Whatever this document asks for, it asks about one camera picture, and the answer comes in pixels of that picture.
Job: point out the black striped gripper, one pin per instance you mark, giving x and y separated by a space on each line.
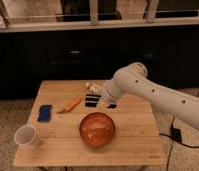
91 100

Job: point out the blue eraser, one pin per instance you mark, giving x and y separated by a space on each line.
44 113

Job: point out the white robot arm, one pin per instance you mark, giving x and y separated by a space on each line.
133 79

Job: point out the white bottle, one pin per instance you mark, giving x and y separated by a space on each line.
93 88

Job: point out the orange bowl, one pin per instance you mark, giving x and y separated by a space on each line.
97 129

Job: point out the wooden table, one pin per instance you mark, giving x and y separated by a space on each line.
124 136

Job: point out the orange carrot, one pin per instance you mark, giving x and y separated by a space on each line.
70 106

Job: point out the black power adapter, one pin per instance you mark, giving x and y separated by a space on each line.
176 134

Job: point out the dark cabinet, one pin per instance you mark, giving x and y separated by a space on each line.
170 53

